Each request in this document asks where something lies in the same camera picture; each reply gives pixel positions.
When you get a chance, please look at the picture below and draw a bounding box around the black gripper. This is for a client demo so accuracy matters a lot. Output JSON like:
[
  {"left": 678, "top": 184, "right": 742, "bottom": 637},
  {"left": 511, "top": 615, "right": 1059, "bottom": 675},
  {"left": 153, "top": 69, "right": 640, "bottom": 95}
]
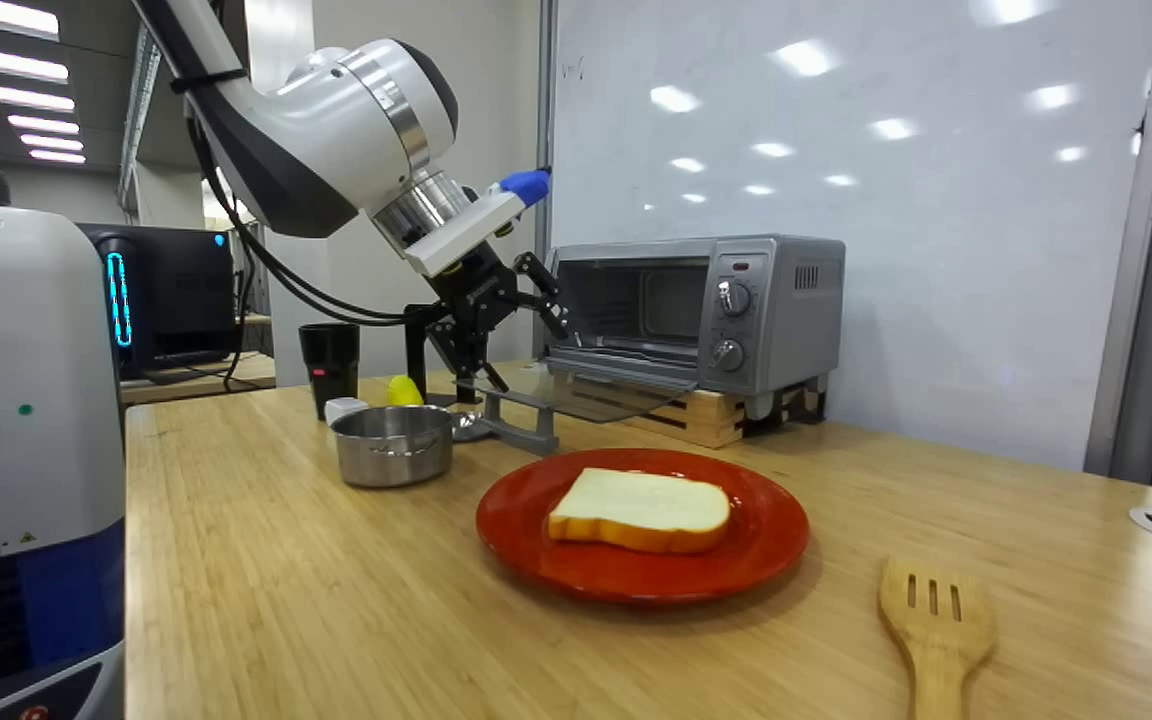
[{"left": 431, "top": 246, "right": 574, "bottom": 406}]

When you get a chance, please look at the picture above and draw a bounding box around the white bread slice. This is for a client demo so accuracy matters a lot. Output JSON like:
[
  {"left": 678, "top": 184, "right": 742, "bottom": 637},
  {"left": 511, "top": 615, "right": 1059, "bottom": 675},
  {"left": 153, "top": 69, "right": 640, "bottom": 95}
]
[{"left": 545, "top": 465, "right": 734, "bottom": 562}]

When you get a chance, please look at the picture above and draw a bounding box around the silver toaster oven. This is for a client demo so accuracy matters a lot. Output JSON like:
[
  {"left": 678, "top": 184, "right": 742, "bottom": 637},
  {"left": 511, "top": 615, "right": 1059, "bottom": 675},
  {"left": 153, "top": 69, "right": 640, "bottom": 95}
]
[{"left": 526, "top": 233, "right": 850, "bottom": 406}]

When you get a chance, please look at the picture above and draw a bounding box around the red plate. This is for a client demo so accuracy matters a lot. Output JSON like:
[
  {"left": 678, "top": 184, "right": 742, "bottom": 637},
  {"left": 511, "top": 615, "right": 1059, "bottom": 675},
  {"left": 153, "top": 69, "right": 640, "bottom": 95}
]
[{"left": 473, "top": 443, "right": 814, "bottom": 612}]

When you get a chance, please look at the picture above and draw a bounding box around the steel pot lid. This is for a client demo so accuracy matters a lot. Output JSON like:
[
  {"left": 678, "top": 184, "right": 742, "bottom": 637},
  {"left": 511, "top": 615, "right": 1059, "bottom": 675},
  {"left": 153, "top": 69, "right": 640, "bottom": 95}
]
[{"left": 447, "top": 406, "right": 503, "bottom": 443}]

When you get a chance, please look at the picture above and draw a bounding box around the yellow toy corn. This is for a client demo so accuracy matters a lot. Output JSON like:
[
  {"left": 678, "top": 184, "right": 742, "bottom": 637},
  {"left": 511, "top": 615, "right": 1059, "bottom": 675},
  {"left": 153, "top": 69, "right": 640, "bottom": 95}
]
[{"left": 384, "top": 372, "right": 427, "bottom": 416}]

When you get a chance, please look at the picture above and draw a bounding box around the black plastic cup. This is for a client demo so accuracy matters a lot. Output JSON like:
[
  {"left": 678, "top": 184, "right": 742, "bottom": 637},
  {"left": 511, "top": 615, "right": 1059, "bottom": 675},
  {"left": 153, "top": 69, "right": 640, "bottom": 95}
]
[{"left": 296, "top": 320, "right": 364, "bottom": 425}]

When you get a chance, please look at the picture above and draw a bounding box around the small steel pot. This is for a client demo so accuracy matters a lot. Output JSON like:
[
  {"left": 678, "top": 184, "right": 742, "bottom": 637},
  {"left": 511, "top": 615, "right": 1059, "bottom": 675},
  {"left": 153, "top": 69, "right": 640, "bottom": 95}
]
[{"left": 326, "top": 406, "right": 456, "bottom": 492}]

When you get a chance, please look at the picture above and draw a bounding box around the small white block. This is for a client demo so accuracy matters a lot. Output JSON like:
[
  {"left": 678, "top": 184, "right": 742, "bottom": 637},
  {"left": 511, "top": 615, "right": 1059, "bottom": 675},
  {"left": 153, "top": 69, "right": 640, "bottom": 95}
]
[{"left": 318, "top": 394, "right": 371, "bottom": 432}]

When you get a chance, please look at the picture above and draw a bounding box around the wooden pallet stand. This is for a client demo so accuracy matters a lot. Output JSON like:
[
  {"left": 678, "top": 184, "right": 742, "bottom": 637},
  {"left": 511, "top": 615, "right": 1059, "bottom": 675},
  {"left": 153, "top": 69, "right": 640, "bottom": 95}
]
[{"left": 560, "top": 372, "right": 830, "bottom": 454}]

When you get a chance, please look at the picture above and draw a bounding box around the wooden side desk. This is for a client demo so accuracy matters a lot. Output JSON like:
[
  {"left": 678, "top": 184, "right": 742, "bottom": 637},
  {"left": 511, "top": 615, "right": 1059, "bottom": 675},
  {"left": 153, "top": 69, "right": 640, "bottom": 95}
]
[{"left": 115, "top": 349, "right": 279, "bottom": 409}]

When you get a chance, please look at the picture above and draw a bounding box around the black computer with blue light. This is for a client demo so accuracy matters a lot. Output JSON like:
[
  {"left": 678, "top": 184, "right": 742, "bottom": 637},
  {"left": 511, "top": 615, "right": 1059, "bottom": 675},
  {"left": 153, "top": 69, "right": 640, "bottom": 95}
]
[{"left": 74, "top": 220, "right": 242, "bottom": 384}]

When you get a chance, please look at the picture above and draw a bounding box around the white glass whiteboard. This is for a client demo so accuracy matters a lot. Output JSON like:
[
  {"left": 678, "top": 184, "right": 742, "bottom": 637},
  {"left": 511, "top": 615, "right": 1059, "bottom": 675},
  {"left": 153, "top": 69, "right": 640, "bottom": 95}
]
[{"left": 549, "top": 0, "right": 1152, "bottom": 476}]

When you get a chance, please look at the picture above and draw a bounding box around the white and blue device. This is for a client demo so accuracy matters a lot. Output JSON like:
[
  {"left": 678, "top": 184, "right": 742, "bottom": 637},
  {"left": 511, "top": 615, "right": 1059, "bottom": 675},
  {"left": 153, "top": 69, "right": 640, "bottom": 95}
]
[{"left": 0, "top": 195, "right": 126, "bottom": 720}]

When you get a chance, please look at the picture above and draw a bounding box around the wooden slotted spatula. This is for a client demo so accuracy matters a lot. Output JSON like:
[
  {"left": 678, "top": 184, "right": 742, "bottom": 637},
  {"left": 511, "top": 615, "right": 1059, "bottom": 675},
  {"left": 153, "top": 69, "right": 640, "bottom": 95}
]
[{"left": 874, "top": 557, "right": 999, "bottom": 720}]

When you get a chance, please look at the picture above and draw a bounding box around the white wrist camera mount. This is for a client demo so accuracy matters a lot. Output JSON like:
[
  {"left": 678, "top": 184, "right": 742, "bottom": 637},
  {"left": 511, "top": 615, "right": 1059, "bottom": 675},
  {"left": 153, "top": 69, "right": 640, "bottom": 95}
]
[{"left": 400, "top": 166, "right": 557, "bottom": 279}]

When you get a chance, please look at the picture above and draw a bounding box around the black hanging cable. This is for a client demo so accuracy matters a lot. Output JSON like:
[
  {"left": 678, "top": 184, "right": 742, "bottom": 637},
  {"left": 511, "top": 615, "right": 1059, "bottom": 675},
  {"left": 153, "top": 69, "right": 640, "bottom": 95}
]
[{"left": 220, "top": 246, "right": 263, "bottom": 394}]

